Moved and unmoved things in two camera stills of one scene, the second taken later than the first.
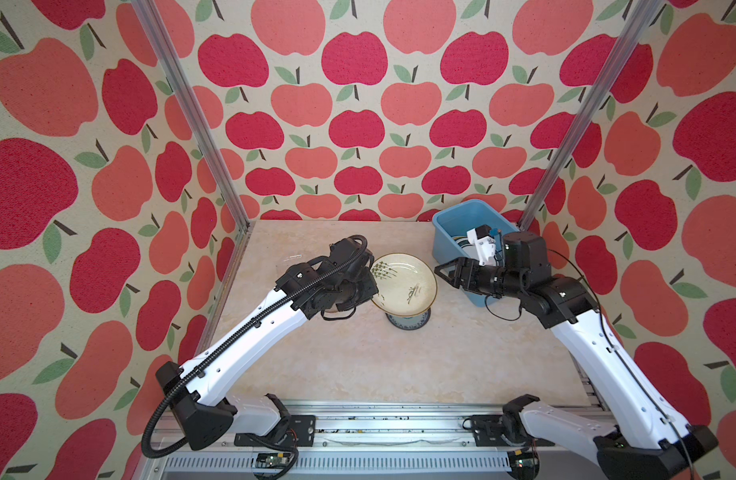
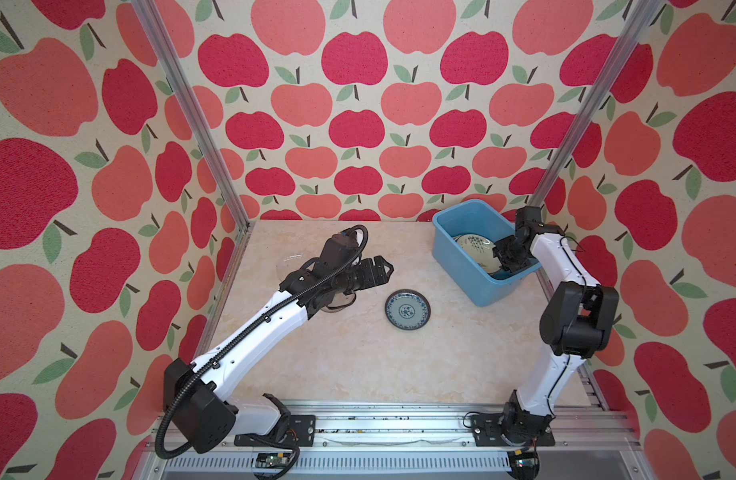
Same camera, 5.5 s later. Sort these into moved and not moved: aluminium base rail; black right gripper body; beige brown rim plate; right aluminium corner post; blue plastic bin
Moved: black right gripper body; beige brown rim plate
Not moved: blue plastic bin; right aluminium corner post; aluminium base rail
